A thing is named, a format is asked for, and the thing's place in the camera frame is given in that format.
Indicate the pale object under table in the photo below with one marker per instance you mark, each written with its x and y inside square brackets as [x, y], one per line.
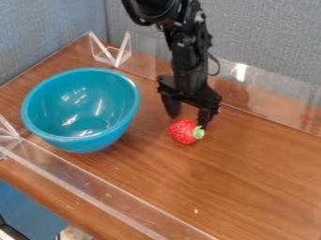
[73, 233]

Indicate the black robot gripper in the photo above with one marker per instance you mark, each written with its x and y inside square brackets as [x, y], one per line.
[188, 87]

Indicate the clear acrylic barrier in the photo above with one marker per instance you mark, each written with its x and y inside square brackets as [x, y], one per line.
[38, 162]
[276, 97]

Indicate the dark object bottom left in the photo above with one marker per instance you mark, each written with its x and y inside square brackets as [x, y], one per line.
[9, 233]

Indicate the clear acrylic front barrier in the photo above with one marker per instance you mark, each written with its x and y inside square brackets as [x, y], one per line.
[38, 162]

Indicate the red toy strawberry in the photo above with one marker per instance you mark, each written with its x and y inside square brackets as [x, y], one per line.
[186, 132]

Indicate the clear acrylic corner bracket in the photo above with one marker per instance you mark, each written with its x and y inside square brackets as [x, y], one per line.
[108, 54]

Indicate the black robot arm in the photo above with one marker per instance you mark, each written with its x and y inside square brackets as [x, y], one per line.
[181, 20]

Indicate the clear acrylic back barrier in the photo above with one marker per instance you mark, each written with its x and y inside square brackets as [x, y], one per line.
[276, 97]

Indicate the blue plastic bowl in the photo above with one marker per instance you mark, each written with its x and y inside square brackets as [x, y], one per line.
[81, 109]

